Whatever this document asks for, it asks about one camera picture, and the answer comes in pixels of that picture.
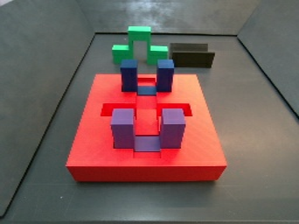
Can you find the red slotted board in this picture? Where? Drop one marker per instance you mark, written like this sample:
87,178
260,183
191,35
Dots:
95,161

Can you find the purple U-shaped block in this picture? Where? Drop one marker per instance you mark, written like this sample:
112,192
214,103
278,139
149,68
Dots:
167,139

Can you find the dark blue U-shaped block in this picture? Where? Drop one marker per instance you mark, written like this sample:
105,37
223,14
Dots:
164,77

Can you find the green arch-shaped block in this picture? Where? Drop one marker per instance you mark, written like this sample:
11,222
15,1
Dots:
139,33

